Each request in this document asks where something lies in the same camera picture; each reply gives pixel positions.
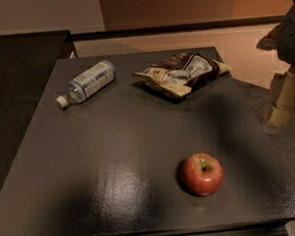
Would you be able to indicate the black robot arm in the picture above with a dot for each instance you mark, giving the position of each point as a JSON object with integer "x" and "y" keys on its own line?
{"x": 281, "y": 109}

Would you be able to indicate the crumpled snack chip bag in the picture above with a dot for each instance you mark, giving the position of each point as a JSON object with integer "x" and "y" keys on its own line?
{"x": 181, "y": 74}

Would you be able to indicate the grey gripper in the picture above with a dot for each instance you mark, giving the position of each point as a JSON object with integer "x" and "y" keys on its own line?
{"x": 292, "y": 37}

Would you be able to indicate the clear plastic water bottle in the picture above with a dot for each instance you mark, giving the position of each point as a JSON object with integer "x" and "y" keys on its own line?
{"x": 85, "y": 85}

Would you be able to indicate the red apple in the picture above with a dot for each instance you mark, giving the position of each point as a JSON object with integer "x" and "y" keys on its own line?
{"x": 202, "y": 174}

